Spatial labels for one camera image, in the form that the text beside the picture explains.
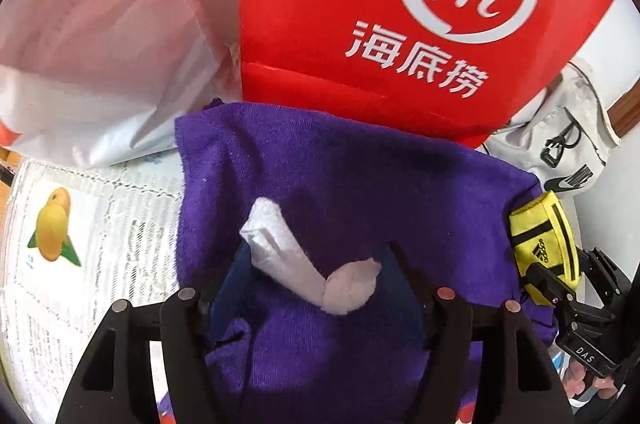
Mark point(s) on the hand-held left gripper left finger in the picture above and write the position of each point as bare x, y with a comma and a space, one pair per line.
227, 294

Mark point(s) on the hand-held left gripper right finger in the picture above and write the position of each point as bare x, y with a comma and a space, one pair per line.
412, 304

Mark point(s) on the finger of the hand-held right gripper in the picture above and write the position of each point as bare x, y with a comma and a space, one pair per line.
550, 289
607, 276

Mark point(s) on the yellow and black wristband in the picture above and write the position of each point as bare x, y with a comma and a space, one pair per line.
537, 234

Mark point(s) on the white sock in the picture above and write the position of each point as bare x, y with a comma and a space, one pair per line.
280, 239

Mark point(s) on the purple towel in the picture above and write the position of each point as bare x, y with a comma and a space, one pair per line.
325, 163

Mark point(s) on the person's right hand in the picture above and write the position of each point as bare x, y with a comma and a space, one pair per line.
575, 379

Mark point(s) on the fruit print tablecloth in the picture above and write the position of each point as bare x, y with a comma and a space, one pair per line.
100, 254

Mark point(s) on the beige waist bag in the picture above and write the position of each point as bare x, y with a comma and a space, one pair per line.
550, 123

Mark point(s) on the wooden side table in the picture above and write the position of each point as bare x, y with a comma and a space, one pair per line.
5, 153

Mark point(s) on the white plastic shopping bag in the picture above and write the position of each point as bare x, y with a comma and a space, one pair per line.
100, 28

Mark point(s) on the red paper bag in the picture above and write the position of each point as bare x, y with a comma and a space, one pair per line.
300, 3

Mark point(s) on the brown wooden door frame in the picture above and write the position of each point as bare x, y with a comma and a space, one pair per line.
627, 113

